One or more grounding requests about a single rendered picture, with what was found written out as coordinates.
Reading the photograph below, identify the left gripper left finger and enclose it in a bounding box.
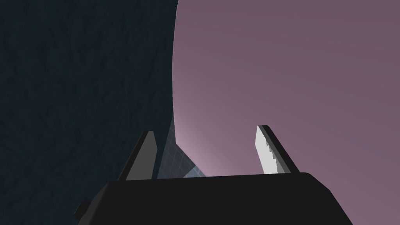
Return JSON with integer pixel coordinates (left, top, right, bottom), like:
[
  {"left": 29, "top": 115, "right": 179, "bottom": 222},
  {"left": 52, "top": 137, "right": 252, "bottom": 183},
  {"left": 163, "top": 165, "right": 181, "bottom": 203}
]
[{"left": 117, "top": 130, "right": 158, "bottom": 182}]

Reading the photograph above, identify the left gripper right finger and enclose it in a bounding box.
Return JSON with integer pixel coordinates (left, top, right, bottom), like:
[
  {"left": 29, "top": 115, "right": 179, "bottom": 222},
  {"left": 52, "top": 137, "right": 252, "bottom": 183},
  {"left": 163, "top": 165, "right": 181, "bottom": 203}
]
[{"left": 255, "top": 125, "right": 300, "bottom": 175}]

